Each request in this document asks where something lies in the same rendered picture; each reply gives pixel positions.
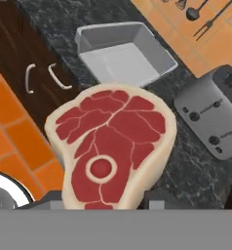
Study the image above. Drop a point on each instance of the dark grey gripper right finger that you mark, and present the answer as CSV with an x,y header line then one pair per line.
x,y
155,197

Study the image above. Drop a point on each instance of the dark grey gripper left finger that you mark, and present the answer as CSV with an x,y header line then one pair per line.
x,y
53,198

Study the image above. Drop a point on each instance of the raw red steak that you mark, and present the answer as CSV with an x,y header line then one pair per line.
x,y
121,130

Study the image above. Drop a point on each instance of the grey tupperware container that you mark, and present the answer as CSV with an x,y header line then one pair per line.
x,y
121,62

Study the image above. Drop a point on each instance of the white round black-rimmed object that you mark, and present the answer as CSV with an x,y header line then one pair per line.
x,y
7,182

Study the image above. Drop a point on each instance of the grey toaster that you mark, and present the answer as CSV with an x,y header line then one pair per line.
x,y
205,127

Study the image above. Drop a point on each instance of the dark brown cupboard door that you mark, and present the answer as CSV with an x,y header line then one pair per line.
x,y
10,42
54,99

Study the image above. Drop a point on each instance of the black hanging meat fork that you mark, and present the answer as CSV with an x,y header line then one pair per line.
x,y
209,23

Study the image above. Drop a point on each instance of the black hanging ladle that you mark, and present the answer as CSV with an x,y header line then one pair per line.
x,y
192,13

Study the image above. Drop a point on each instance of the black hanging whisk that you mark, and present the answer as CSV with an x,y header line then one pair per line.
x,y
180,4

